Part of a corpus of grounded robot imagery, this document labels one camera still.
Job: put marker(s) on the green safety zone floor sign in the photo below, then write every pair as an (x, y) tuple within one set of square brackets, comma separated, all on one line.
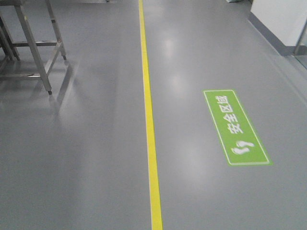
[(239, 139)]

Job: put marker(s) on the stainless steel table legs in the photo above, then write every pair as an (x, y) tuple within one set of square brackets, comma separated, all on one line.
[(9, 47)]

